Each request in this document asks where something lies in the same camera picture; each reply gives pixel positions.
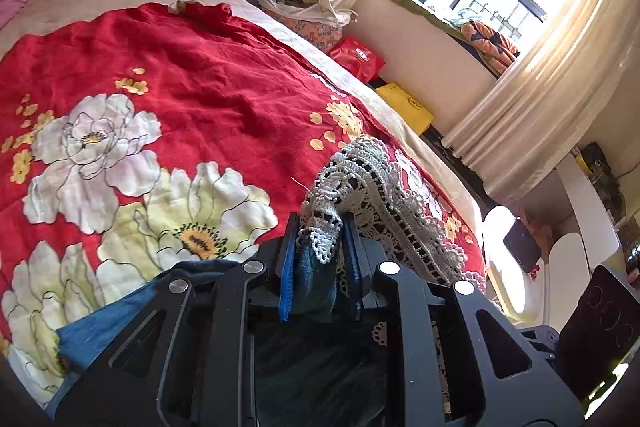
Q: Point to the red plastic bag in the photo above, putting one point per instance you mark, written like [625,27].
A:
[357,57]

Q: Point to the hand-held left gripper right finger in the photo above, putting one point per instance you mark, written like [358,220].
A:
[353,267]

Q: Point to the green sill cover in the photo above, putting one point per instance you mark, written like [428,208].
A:
[440,19]

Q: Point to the white chair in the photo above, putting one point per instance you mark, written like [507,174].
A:
[567,267]

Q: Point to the yellow box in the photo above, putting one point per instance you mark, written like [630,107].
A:
[407,107]

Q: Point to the black tablet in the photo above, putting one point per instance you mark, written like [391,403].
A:
[522,244]

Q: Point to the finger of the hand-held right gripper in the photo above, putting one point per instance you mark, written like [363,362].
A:
[542,339]

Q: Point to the white table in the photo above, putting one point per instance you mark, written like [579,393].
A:
[585,202]

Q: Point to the pink floral pillow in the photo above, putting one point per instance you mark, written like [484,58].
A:
[315,34]

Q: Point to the orange striped cloth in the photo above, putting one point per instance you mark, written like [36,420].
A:
[490,44]

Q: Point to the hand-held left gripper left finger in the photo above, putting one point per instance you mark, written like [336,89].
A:
[287,274]

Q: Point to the red floral blanket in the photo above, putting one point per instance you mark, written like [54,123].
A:
[200,72]

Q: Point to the blue denim pants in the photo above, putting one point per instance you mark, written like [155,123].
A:
[370,187]

